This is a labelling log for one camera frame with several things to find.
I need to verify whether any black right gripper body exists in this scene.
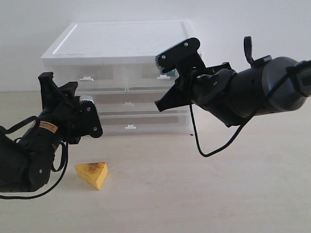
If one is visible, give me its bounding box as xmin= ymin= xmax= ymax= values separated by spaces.
xmin=173 ymin=67 xmax=233 ymax=107

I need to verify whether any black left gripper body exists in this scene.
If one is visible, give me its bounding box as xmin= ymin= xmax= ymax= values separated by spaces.
xmin=18 ymin=101 xmax=83 ymax=155

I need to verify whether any white pill bottle teal label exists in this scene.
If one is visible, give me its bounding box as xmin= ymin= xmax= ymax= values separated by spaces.
xmin=160 ymin=69 xmax=176 ymax=77

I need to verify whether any yellow cheese wedge toy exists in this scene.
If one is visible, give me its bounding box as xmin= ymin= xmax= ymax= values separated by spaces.
xmin=74 ymin=162 xmax=109 ymax=190

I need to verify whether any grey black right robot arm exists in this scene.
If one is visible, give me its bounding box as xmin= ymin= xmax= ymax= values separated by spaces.
xmin=155 ymin=57 xmax=311 ymax=127

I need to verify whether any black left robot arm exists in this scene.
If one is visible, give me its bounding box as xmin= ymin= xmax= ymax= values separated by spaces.
xmin=0 ymin=72 xmax=81 ymax=193

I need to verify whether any bottom wide clear drawer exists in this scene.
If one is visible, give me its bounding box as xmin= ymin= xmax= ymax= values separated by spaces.
xmin=99 ymin=112 xmax=193 ymax=134

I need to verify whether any wide clear drawer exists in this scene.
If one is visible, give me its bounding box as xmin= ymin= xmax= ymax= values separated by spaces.
xmin=91 ymin=90 xmax=192 ymax=114
xmin=99 ymin=112 xmax=193 ymax=134

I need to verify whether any middle wide clear drawer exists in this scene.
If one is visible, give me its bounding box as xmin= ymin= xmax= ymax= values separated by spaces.
xmin=91 ymin=90 xmax=192 ymax=114

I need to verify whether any white plastic drawer cabinet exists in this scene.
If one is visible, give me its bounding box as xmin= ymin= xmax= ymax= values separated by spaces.
xmin=40 ymin=19 xmax=204 ymax=138

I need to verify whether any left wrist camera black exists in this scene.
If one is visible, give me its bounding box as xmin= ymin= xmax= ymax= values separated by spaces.
xmin=79 ymin=95 xmax=103 ymax=138

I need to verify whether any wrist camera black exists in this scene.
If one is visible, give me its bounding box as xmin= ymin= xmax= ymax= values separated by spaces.
xmin=79 ymin=95 xmax=103 ymax=138
xmin=155 ymin=37 xmax=206 ymax=76

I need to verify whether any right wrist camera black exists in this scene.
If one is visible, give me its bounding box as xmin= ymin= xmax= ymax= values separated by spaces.
xmin=155 ymin=37 xmax=206 ymax=76

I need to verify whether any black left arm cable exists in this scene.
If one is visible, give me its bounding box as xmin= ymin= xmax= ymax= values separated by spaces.
xmin=0 ymin=116 xmax=70 ymax=200

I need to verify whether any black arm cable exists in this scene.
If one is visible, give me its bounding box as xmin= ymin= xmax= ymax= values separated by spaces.
xmin=188 ymin=36 xmax=311 ymax=157
xmin=0 ymin=116 xmax=70 ymax=200

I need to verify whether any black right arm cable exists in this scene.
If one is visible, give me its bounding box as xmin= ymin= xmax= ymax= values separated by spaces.
xmin=188 ymin=36 xmax=311 ymax=157

